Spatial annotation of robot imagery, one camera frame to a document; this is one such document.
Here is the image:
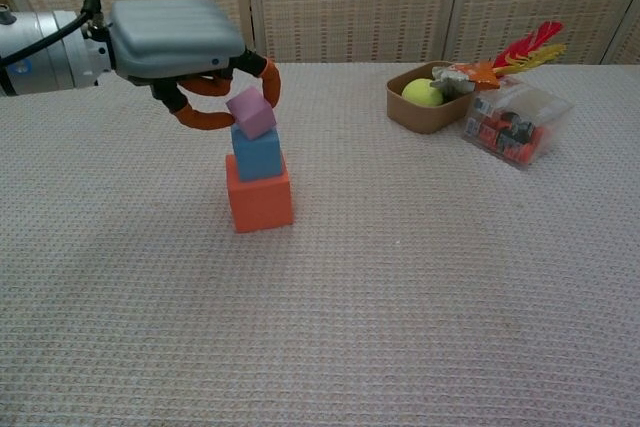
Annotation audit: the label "grey crumpled foil piece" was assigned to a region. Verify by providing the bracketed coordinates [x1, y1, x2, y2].
[430, 66, 476, 99]

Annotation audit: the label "yellow-green tennis ball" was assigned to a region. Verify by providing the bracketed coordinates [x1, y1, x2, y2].
[401, 77, 446, 108]

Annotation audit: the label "small pink foam cube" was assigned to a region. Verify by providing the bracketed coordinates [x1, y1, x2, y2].
[225, 86, 278, 141]

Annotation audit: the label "left robot hand, orange fingertips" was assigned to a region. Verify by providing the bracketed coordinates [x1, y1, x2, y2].
[107, 0, 283, 132]

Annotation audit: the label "white pad inside clear box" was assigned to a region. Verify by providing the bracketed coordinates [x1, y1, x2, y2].
[504, 84, 564, 123]

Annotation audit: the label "orange crumpled snack wrapper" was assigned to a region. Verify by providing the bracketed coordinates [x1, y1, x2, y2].
[446, 60, 501, 91]

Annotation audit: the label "brown oval cardboard box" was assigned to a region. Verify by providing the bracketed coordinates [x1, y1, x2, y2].
[385, 61, 484, 136]

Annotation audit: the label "large orange foam cube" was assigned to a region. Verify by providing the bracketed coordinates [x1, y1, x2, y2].
[225, 152, 295, 234]

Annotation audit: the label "yellow feather bunch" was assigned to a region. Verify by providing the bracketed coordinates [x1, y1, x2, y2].
[494, 43, 568, 79]

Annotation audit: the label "clear plastic box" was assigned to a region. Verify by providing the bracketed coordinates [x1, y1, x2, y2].
[460, 74, 574, 171]

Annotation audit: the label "red feather bunch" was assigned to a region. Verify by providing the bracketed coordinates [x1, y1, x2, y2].
[492, 20, 565, 71]

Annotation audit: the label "blue foam cube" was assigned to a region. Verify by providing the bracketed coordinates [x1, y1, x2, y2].
[230, 124, 285, 183]

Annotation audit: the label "beige waffle tablecloth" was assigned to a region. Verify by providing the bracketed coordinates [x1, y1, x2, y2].
[0, 62, 640, 427]

